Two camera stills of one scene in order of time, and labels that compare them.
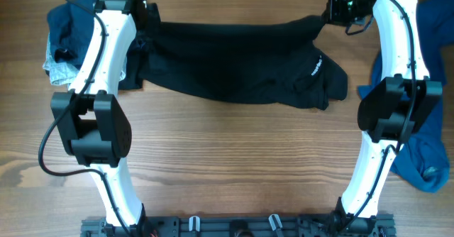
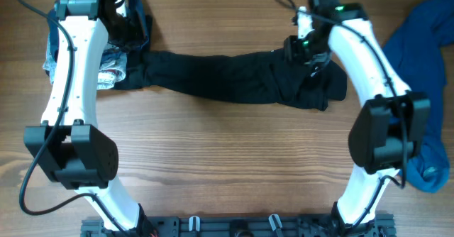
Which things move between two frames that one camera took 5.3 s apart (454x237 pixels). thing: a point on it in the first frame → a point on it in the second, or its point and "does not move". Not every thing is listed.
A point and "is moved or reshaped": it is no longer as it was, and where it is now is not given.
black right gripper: x=332 y=10 → x=291 y=52
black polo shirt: x=274 y=62 is moved or reshaped
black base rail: x=240 y=226 does not move
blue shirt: x=423 y=157 does not move
